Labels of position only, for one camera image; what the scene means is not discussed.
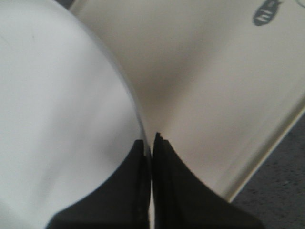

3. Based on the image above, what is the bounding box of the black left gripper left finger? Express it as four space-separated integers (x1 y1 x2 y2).
47 140 151 229

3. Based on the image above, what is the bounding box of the beige rabbit serving tray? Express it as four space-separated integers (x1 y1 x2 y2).
71 0 305 201

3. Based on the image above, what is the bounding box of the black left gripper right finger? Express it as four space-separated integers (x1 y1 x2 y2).
152 133 264 229

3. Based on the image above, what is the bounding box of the white round plate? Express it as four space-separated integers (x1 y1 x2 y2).
0 0 143 229

